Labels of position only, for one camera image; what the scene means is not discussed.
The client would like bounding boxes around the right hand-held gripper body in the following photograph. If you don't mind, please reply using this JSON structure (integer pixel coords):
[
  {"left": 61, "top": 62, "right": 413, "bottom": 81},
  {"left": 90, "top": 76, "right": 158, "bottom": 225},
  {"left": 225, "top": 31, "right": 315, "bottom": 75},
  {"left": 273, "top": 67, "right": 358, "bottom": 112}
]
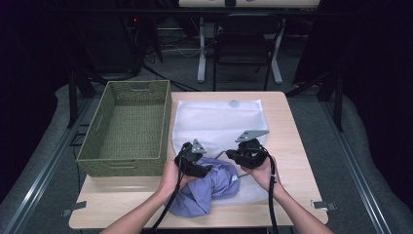
[{"left": 231, "top": 130, "right": 270, "bottom": 170}]

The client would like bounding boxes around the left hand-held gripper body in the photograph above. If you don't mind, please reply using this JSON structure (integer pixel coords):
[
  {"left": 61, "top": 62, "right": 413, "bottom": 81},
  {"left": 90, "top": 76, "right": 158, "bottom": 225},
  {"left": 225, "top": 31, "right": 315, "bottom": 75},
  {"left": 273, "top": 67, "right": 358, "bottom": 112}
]
[{"left": 173, "top": 138, "right": 208, "bottom": 178}]

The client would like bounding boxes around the blue garment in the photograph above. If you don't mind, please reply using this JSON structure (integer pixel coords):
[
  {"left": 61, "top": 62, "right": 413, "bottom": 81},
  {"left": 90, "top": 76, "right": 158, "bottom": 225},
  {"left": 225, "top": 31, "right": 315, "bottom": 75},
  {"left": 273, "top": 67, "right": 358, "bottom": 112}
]
[{"left": 167, "top": 156, "right": 242, "bottom": 218}]

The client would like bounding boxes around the white mesh laundry bag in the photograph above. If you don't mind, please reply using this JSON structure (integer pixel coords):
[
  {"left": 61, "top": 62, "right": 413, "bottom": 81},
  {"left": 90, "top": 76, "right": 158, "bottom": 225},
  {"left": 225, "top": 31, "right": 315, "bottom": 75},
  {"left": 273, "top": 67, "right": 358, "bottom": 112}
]
[{"left": 170, "top": 98, "right": 282, "bottom": 207}]

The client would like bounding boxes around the green woven basket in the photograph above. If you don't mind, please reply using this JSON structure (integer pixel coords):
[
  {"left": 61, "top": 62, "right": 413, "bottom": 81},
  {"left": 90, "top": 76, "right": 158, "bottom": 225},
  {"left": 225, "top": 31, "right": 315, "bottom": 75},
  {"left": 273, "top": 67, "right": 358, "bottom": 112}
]
[{"left": 75, "top": 79, "right": 173, "bottom": 178}]

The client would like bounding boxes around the person's right hand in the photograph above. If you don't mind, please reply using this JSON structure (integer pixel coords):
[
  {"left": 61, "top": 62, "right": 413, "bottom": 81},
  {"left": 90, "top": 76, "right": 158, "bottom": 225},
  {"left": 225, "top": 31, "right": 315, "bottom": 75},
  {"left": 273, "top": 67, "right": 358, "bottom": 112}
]
[{"left": 239, "top": 155, "right": 282, "bottom": 197}]

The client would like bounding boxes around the person's left hand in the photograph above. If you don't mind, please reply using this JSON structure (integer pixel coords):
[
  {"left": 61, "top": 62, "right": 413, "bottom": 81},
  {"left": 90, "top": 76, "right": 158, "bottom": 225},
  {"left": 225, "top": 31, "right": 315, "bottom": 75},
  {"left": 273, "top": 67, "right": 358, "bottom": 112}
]
[{"left": 161, "top": 159, "right": 197, "bottom": 197}]

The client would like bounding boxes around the black metal stand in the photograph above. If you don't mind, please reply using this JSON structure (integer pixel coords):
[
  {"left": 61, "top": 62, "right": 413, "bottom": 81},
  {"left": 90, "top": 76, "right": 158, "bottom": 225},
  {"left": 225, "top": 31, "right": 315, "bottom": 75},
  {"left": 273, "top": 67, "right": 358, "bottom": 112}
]
[
  {"left": 284, "top": 61, "right": 346, "bottom": 133},
  {"left": 66, "top": 62, "right": 108, "bottom": 130}
]

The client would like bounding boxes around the black folding chair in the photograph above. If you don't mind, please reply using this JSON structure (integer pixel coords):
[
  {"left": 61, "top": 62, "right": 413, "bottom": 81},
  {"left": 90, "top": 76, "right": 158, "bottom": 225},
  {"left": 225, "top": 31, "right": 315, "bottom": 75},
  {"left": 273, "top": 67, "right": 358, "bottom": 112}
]
[{"left": 212, "top": 13, "right": 286, "bottom": 92}]

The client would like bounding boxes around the white desk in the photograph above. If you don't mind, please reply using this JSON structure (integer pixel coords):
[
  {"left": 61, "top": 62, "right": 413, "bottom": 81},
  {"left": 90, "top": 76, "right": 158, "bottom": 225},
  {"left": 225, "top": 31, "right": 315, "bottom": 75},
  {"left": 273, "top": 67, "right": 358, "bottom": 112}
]
[{"left": 177, "top": 0, "right": 321, "bottom": 86}]

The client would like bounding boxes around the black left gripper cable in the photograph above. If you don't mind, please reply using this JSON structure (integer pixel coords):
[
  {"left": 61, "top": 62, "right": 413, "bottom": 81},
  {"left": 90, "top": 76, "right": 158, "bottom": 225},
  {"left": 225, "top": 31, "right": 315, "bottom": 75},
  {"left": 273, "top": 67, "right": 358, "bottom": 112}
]
[{"left": 147, "top": 141, "right": 193, "bottom": 234}]

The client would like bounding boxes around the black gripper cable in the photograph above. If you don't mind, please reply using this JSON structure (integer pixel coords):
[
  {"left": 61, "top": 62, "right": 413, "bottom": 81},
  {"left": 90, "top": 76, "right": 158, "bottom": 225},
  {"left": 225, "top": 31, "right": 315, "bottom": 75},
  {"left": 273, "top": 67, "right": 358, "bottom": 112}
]
[
  {"left": 147, "top": 141, "right": 193, "bottom": 234},
  {"left": 261, "top": 146, "right": 281, "bottom": 234}
]

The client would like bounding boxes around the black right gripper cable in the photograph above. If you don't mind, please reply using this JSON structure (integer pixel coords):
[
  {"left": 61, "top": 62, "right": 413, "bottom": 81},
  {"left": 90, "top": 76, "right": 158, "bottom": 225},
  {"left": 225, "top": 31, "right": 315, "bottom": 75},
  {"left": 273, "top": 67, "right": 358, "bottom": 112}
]
[{"left": 261, "top": 146, "right": 281, "bottom": 234}]

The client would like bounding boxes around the grey metal table bracket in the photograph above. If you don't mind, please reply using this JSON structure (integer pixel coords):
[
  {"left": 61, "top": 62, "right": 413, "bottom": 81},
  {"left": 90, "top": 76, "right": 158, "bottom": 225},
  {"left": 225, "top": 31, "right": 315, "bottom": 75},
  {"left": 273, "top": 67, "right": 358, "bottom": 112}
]
[
  {"left": 61, "top": 200, "right": 88, "bottom": 217},
  {"left": 311, "top": 199, "right": 338, "bottom": 212}
]

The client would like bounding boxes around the aluminium floor rail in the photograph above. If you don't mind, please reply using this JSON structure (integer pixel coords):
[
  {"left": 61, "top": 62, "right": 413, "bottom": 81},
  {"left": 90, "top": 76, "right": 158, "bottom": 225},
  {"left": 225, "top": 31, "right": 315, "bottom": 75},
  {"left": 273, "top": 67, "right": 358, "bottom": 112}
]
[
  {"left": 0, "top": 97, "right": 96, "bottom": 234},
  {"left": 319, "top": 96, "right": 407, "bottom": 234}
]

